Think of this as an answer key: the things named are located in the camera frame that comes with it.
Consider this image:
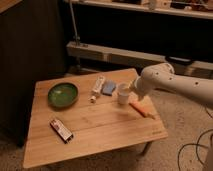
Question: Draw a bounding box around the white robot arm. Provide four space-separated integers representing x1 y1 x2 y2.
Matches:
129 63 213 171

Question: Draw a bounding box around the metal shelf pole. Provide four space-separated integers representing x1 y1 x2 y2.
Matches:
69 0 80 46

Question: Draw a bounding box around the white ceramic cup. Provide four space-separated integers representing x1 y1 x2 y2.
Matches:
117 83 130 105

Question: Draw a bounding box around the wooden table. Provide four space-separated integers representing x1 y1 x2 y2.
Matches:
23 74 168 168

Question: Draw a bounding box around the orange carrot toy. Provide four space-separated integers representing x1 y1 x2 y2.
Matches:
129 102 154 119

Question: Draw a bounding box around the green ceramic bowl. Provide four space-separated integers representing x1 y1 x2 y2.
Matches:
47 82 78 108

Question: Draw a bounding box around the black floor cable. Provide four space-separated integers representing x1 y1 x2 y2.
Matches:
177 108 213 171

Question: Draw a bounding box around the blue sponge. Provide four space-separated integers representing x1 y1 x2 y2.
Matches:
102 81 116 96

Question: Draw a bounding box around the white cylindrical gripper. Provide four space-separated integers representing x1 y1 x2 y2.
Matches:
128 77 145 101

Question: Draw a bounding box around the small white die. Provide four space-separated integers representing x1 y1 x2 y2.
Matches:
90 96 97 103

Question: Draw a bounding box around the upper wooden shelf board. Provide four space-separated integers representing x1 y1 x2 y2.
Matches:
64 0 213 20

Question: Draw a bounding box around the white tube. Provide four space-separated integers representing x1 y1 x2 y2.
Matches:
92 76 106 95

